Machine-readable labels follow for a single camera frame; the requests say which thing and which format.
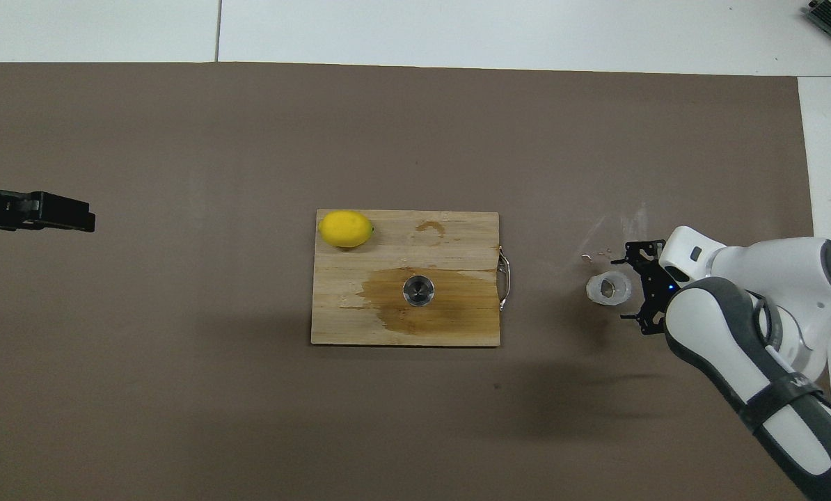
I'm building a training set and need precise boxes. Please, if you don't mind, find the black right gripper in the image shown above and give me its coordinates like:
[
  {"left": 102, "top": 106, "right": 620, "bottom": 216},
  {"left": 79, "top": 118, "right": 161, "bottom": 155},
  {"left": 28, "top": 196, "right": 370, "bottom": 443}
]
[{"left": 612, "top": 240, "right": 681, "bottom": 336}]

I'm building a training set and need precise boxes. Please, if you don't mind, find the wooden cutting board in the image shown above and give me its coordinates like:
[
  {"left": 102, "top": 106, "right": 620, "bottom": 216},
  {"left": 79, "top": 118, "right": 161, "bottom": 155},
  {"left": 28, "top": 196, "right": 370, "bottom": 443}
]
[{"left": 310, "top": 211, "right": 512, "bottom": 347}]

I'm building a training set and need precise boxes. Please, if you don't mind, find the yellow lemon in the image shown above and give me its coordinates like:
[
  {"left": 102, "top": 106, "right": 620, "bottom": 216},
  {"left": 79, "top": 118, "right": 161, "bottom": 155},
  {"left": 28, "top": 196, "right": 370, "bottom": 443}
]
[{"left": 318, "top": 210, "right": 375, "bottom": 250}]

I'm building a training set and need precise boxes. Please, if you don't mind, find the steel double jigger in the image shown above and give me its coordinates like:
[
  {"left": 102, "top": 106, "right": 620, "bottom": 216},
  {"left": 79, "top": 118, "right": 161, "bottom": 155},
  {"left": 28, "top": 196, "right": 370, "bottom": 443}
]
[{"left": 402, "top": 275, "right": 435, "bottom": 307}]

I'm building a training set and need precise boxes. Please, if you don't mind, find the brown paper table mat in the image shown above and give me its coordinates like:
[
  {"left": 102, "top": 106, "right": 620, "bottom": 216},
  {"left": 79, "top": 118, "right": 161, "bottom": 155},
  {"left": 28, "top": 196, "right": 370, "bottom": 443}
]
[{"left": 0, "top": 61, "right": 831, "bottom": 501}]

